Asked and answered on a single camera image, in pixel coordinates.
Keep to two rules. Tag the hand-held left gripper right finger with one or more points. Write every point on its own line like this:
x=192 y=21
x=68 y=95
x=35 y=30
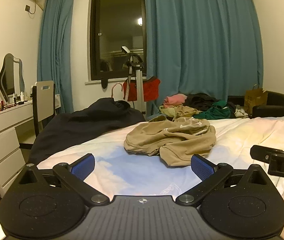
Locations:
x=202 y=167

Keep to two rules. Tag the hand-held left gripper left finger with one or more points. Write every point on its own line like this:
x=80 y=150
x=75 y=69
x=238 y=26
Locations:
x=83 y=167

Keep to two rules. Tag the tan t-shirt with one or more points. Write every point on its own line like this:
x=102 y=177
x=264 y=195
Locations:
x=169 y=137

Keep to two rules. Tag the black clothes pile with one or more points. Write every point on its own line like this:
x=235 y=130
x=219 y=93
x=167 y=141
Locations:
x=202 y=101

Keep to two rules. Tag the pastel bed sheet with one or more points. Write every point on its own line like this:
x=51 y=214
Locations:
x=244 y=135

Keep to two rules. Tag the dark navy garment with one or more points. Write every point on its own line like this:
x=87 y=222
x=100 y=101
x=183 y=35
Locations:
x=81 y=125

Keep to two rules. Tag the black sofa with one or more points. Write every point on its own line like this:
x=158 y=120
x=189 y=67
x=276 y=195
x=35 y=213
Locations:
x=274 y=107

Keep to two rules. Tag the white cloth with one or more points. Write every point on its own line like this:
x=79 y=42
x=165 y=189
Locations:
x=240 y=112

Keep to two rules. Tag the brown paper bag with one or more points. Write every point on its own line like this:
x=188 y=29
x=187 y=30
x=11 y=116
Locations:
x=254 y=97

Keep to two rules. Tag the green garment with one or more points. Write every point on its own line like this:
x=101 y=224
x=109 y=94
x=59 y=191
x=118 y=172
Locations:
x=214 y=112

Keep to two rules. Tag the pink cloth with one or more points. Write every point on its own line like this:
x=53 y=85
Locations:
x=175 y=99

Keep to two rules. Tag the beige and black chair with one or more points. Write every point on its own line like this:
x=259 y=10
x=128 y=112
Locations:
x=44 y=100

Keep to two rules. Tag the white vanity desk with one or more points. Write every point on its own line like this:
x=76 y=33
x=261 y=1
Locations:
x=1 y=140

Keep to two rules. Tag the red bag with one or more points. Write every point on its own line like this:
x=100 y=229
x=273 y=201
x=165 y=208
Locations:
x=149 y=90

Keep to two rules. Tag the white metal stand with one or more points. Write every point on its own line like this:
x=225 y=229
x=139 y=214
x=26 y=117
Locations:
x=139 y=87

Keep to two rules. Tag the wavy vanity mirror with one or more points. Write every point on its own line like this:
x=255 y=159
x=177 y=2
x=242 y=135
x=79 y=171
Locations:
x=8 y=77

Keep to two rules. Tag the wide blue curtain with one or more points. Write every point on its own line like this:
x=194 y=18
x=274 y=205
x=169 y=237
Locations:
x=202 y=42

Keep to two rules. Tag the narrow blue curtain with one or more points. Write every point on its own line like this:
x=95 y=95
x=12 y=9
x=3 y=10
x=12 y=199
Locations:
x=56 y=42

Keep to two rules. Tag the dark window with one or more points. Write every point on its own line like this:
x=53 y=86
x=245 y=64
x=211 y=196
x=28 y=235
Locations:
x=117 y=30

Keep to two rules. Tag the small dark wall socket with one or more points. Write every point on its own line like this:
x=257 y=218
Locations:
x=27 y=8

